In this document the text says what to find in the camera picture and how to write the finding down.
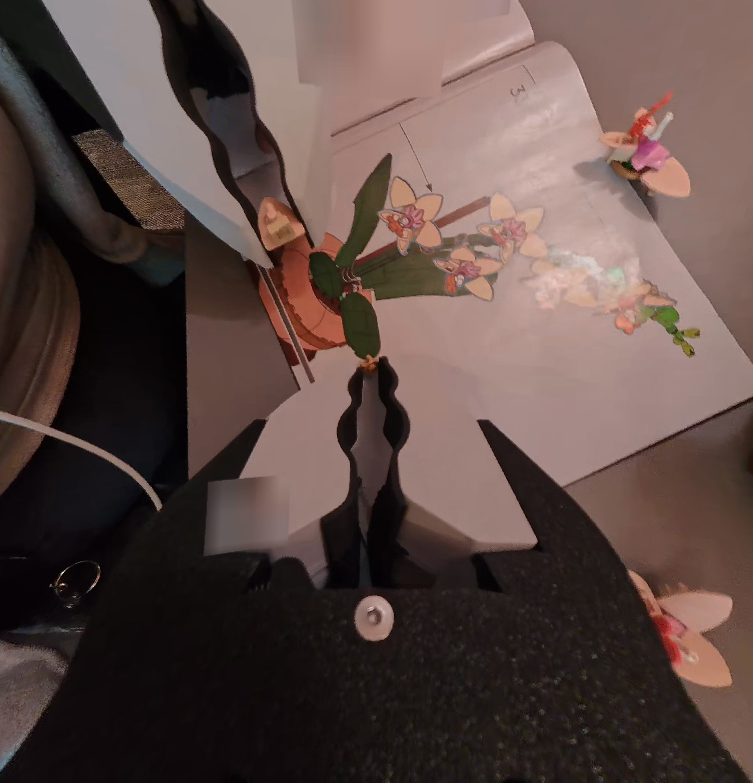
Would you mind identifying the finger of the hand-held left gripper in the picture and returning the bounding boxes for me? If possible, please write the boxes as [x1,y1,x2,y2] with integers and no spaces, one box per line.
[196,0,336,242]
[41,0,275,270]

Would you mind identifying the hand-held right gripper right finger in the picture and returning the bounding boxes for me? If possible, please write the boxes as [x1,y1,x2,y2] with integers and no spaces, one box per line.
[369,356,540,588]

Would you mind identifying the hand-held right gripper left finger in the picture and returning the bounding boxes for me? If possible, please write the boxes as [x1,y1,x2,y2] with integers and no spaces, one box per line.
[239,367,370,588]

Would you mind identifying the beige toy petal piece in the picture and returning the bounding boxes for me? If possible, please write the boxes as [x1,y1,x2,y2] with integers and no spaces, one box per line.
[258,197,304,250]

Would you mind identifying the grey desk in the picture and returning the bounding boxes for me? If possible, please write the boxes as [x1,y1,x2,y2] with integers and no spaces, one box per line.
[184,0,753,783]

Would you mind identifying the flower instruction booklet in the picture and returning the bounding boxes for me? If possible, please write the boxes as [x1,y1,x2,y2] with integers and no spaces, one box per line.
[248,0,753,487]

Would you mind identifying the dark pants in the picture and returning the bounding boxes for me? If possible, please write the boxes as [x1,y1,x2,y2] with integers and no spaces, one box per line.
[0,245,188,637]

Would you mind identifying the person in grey hoodie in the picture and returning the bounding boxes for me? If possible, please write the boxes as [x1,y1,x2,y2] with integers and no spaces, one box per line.
[0,15,188,753]

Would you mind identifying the toy brick orchid flower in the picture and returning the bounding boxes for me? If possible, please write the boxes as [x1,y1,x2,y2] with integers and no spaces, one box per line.
[600,92,692,198]
[627,569,735,689]

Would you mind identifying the metal key ring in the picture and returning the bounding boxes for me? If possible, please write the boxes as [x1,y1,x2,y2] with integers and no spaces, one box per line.
[49,560,102,608]

